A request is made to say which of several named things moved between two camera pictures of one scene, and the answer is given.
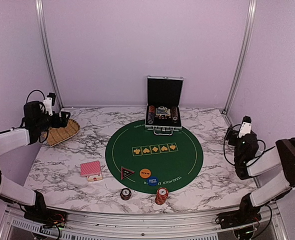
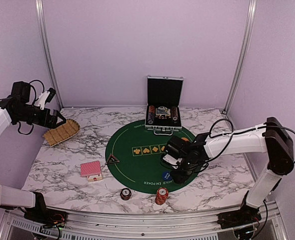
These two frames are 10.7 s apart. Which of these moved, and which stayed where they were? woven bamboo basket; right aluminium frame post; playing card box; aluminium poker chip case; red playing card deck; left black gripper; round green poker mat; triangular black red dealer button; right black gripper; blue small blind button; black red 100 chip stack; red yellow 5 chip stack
Moved: blue small blind button; left black gripper; right black gripper; triangular black red dealer button
Stayed: woven bamboo basket; playing card box; black red 100 chip stack; red playing card deck; aluminium poker chip case; round green poker mat; red yellow 5 chip stack; right aluminium frame post
